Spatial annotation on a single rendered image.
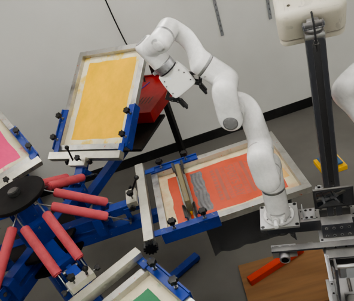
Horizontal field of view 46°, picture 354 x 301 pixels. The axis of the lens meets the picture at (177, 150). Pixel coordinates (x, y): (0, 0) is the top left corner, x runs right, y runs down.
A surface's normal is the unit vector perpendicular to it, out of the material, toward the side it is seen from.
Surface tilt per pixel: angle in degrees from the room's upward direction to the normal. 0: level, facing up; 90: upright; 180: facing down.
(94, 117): 32
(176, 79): 89
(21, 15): 90
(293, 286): 0
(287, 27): 116
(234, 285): 0
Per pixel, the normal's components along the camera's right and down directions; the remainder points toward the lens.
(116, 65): -0.42, -0.36
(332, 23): 0.00, 0.88
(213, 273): -0.29, -0.80
